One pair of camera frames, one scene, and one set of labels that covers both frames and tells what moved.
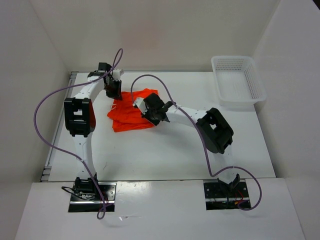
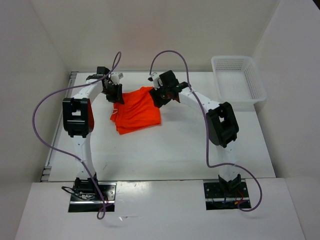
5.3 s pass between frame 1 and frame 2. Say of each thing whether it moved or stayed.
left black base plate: stayed
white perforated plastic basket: stayed
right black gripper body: moved
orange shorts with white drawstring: stayed
